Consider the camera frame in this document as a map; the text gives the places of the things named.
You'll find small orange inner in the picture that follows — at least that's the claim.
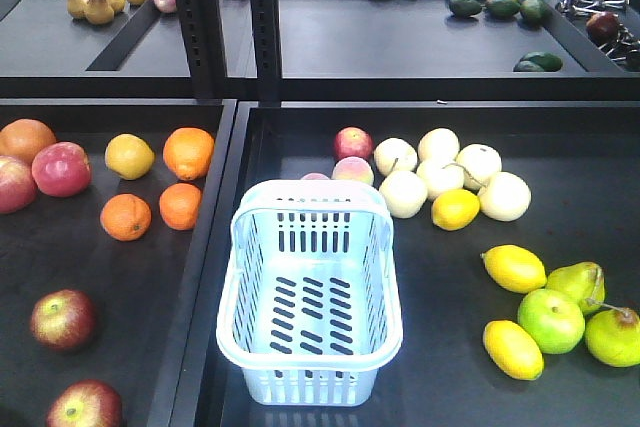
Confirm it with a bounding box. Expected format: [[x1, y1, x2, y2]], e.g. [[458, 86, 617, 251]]
[[100, 193, 152, 242]]

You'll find light blue plastic basket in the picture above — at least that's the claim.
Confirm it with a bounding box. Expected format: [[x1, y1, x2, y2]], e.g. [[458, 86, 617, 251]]
[[216, 180, 403, 407]]

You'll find red apple right of pair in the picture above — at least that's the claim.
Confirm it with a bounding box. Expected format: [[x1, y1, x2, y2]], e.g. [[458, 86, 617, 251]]
[[31, 141, 92, 198]]

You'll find red apple left of pair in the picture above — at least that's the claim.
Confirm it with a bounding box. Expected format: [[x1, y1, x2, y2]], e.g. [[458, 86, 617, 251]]
[[0, 155, 37, 214]]

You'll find yellow lemon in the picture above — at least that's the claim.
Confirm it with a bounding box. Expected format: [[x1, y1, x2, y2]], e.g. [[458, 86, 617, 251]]
[[431, 188, 480, 231]]

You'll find green apple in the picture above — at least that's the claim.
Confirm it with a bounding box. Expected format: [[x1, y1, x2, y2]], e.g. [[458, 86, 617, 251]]
[[517, 288, 586, 355]]

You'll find red apple front corner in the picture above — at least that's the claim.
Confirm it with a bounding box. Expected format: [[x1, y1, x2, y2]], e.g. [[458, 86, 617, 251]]
[[45, 379, 124, 426]]

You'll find red apple near front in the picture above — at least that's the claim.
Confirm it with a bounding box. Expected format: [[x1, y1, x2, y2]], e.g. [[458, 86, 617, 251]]
[[30, 289, 98, 352]]

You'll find orange behind red apples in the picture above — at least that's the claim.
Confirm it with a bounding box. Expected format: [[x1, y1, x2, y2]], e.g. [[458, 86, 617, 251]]
[[1, 118, 57, 165]]

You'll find large orange far right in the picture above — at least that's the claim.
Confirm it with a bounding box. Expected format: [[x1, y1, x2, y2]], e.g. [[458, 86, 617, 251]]
[[163, 127, 215, 181]]

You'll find red apple of pair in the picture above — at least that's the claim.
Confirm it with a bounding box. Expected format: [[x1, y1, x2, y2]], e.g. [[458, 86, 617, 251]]
[[0, 155, 37, 214], [31, 141, 92, 198]]

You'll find yellow orange round fruit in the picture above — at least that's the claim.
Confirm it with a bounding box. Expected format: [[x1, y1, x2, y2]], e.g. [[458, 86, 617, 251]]
[[104, 133, 155, 180]]

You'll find small orange near edge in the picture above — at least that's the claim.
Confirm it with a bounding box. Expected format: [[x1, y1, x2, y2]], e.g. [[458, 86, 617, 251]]
[[159, 182, 202, 231]]

